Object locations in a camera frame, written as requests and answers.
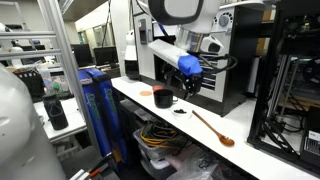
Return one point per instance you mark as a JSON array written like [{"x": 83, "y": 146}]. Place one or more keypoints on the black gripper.
[{"x": 192, "y": 81}]

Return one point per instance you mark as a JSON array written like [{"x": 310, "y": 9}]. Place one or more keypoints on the dark food pieces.
[{"x": 180, "y": 111}]

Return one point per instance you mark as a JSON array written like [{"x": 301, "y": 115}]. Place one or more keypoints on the black cup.
[{"x": 163, "y": 100}]

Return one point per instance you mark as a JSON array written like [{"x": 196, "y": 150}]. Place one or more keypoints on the orange plastic cup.
[{"x": 157, "y": 87}]

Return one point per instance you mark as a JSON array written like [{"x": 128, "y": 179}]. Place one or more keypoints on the white toy play kitchen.
[{"x": 220, "y": 83}]

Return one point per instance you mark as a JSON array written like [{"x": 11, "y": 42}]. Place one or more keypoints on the orange round disc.
[{"x": 145, "y": 93}]

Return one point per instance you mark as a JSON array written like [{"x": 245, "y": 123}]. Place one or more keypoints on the wooden spoon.
[{"x": 226, "y": 141}]

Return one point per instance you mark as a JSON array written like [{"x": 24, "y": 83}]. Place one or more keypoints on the clear plastic bag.
[{"x": 196, "y": 166}]

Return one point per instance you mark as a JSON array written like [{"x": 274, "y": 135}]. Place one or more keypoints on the clear plastic storage bin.
[{"x": 146, "y": 151}]

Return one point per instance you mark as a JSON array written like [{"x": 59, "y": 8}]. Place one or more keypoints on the white and black appliance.
[{"x": 131, "y": 46}]

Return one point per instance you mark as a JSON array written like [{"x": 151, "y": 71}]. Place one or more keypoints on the grey toy stove knob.
[{"x": 225, "y": 20}]

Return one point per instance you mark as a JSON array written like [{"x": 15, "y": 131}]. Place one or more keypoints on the white plastic container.
[{"x": 160, "y": 165}]

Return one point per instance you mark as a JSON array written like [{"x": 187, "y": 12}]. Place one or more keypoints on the blue bag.
[
  {"x": 111, "y": 100},
  {"x": 95, "y": 113}
]

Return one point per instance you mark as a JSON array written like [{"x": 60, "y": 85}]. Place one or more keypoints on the black computer monitor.
[
  {"x": 81, "y": 55},
  {"x": 106, "y": 55}
]

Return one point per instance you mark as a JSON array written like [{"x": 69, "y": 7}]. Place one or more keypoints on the clear plastic container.
[{"x": 55, "y": 83}]

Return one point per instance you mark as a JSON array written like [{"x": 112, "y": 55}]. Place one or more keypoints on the black bottle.
[{"x": 55, "y": 111}]

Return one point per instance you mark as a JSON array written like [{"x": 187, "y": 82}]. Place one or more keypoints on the black plastic crate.
[{"x": 31, "y": 83}]

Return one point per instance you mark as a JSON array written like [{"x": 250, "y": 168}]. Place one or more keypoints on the black metal frame rack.
[{"x": 265, "y": 100}]

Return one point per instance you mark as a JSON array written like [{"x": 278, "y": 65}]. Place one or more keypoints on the aluminium extrusion frame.
[{"x": 71, "y": 73}]

